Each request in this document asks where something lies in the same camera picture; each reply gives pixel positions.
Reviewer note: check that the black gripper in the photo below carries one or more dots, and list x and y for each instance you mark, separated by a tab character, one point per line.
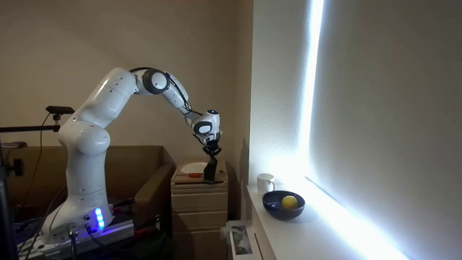
212	147

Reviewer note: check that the black sock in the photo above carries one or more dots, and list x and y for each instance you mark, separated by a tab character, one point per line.
209	169

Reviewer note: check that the yellow lemon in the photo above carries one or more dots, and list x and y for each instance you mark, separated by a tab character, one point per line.
288	202

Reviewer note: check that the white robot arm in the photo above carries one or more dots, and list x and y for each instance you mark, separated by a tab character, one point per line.
86	140

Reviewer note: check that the wooden nightstand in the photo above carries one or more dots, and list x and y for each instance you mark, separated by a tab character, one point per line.
199	211

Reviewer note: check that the white windowsill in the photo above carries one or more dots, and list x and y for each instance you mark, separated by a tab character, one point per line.
324	230

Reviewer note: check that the white round plate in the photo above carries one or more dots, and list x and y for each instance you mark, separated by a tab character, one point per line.
193	167

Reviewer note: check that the white cup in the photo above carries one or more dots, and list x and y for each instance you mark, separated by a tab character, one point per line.
264	183

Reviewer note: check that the black robot table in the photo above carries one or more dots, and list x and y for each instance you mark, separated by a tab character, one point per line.
92	235

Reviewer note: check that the tan leather armchair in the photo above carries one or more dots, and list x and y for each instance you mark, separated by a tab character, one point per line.
137	173

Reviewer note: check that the orange handled screwdriver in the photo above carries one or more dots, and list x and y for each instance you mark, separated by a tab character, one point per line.
195	175

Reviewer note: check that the black camera on stand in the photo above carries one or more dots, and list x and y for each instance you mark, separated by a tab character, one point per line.
59	110

